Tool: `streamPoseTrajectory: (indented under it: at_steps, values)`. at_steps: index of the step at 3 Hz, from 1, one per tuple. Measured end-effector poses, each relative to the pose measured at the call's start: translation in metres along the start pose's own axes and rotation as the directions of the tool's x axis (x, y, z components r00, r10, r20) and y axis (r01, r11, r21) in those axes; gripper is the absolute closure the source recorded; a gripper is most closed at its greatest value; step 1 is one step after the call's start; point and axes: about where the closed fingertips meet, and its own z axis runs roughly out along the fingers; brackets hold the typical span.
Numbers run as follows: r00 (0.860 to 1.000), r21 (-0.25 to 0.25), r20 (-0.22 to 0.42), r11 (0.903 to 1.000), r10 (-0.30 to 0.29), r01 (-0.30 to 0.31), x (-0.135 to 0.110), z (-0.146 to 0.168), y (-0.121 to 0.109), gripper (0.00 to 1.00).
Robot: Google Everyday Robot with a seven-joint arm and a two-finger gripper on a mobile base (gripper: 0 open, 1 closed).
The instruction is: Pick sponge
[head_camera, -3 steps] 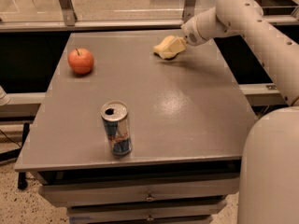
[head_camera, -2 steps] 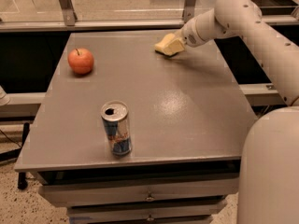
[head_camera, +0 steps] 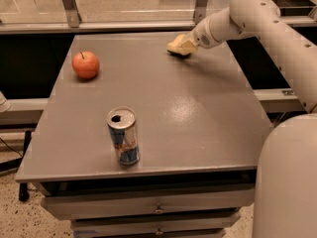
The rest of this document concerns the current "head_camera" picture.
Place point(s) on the upper grey drawer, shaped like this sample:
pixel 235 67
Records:
pixel 151 202

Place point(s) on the right metal railing post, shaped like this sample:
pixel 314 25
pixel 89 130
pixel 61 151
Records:
pixel 199 10

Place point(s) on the yellow sponge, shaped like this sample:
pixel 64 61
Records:
pixel 168 48

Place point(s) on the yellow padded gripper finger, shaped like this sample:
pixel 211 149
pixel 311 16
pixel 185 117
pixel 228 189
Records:
pixel 181 40
pixel 184 50

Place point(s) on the grey drawer cabinet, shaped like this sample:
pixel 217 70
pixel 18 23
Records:
pixel 199 123

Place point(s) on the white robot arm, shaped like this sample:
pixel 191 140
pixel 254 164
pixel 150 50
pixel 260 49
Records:
pixel 286 187

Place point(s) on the metal railing post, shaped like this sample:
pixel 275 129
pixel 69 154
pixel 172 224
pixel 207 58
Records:
pixel 199 10
pixel 72 14

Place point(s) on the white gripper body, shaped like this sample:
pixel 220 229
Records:
pixel 201 37

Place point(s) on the red apple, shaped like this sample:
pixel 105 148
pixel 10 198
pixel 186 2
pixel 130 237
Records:
pixel 85 64

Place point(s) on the left metal railing post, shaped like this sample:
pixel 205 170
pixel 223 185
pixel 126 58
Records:
pixel 72 14

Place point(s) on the grey drawer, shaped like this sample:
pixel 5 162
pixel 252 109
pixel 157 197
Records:
pixel 174 225
pixel 151 202

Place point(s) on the lower grey drawer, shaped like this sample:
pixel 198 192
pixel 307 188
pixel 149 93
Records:
pixel 174 225

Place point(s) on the silver blue energy drink can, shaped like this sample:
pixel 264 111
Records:
pixel 122 125

